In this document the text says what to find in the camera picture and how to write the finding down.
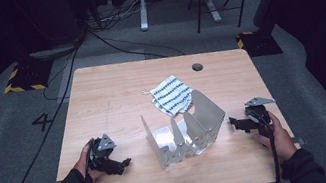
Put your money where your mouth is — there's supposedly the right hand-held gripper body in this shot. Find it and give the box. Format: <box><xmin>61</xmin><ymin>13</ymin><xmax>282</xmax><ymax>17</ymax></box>
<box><xmin>242</xmin><ymin>94</ymin><xmax>281</xmax><ymax>133</ymax></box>

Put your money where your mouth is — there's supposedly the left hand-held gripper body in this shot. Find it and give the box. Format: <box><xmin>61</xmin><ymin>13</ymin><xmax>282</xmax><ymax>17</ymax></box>
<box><xmin>82</xmin><ymin>132</ymin><xmax>122</xmax><ymax>180</ymax></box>

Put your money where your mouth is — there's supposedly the striped knitted cloth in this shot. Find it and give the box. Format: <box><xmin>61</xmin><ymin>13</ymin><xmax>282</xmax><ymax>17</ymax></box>
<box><xmin>139</xmin><ymin>71</ymin><xmax>198</xmax><ymax>123</ymax></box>

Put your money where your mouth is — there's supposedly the person's left hand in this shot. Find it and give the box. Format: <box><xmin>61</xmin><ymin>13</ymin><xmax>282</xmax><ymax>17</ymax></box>
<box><xmin>68</xmin><ymin>136</ymin><xmax>108</xmax><ymax>183</ymax></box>

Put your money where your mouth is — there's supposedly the person's right hand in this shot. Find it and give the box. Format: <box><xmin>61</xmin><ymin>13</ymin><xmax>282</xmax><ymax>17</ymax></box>
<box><xmin>249</xmin><ymin>108</ymin><xmax>300</xmax><ymax>166</ymax></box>

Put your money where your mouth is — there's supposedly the grey flat floor base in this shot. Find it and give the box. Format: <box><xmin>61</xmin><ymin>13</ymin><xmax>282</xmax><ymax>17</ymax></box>
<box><xmin>29</xmin><ymin>42</ymin><xmax>81</xmax><ymax>62</ymax></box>

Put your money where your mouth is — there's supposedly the right hand-held gripper cable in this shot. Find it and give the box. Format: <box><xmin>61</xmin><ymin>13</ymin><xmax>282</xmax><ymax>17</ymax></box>
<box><xmin>254</xmin><ymin>106</ymin><xmax>286</xmax><ymax>183</ymax></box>

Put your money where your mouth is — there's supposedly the black floor cable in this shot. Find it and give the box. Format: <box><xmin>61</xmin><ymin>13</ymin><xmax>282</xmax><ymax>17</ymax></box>
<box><xmin>87</xmin><ymin>14</ymin><xmax>186</xmax><ymax>72</ymax></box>
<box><xmin>0</xmin><ymin>30</ymin><xmax>115</xmax><ymax>183</ymax></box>

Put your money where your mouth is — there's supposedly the black base plate yellow corner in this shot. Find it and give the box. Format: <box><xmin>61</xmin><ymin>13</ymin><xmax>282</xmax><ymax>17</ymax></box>
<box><xmin>235</xmin><ymin>25</ymin><xmax>284</xmax><ymax>62</ymax></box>

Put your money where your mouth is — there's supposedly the black yellow striped base plate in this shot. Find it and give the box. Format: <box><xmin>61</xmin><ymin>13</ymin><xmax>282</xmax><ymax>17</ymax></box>
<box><xmin>0</xmin><ymin>56</ymin><xmax>58</xmax><ymax>97</ymax></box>

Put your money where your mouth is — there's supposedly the bundle of floor cables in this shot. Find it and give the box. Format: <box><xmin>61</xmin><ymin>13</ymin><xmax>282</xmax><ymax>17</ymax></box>
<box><xmin>84</xmin><ymin>0</ymin><xmax>146</xmax><ymax>27</ymax></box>

